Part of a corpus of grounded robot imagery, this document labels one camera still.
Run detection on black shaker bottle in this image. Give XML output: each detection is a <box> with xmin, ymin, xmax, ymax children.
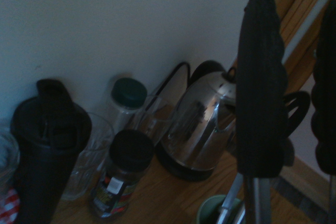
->
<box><xmin>9</xmin><ymin>78</ymin><xmax>93</xmax><ymax>224</ymax></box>

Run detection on coffee jar with black lid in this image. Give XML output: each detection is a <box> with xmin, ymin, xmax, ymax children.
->
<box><xmin>90</xmin><ymin>129</ymin><xmax>155</xmax><ymax>220</ymax></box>

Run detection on stainless steel electric kettle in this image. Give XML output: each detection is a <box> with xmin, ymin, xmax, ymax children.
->
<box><xmin>155</xmin><ymin>60</ymin><xmax>238</xmax><ymax>183</ymax></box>

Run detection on clear glass mug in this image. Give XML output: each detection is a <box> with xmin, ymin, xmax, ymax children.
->
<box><xmin>130</xmin><ymin>94</ymin><xmax>180</xmax><ymax>147</ymax></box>

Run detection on small jar red checked lid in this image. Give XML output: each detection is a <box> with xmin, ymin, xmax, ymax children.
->
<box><xmin>0</xmin><ymin>186</ymin><xmax>22</xmax><ymax>221</ymax></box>

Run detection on steel tongs with black tips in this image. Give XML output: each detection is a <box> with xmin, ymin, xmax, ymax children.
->
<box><xmin>235</xmin><ymin>0</ymin><xmax>336</xmax><ymax>224</ymax></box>

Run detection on black rimmed tray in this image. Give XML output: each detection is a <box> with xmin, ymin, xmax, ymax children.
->
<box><xmin>145</xmin><ymin>61</ymin><xmax>192</xmax><ymax>111</ymax></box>

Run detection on wooden door frame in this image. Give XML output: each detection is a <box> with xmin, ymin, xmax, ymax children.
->
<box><xmin>271</xmin><ymin>0</ymin><xmax>336</xmax><ymax>83</ymax></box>

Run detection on beige cup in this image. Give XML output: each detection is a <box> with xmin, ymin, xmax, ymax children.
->
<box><xmin>193</xmin><ymin>194</ymin><xmax>246</xmax><ymax>224</ymax></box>

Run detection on clear glass tumbler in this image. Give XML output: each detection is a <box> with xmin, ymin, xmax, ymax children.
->
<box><xmin>60</xmin><ymin>112</ymin><xmax>115</xmax><ymax>201</ymax></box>

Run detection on clear jar with green lid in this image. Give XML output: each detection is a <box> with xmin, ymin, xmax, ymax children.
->
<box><xmin>104</xmin><ymin>76</ymin><xmax>148</xmax><ymax>137</ymax></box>

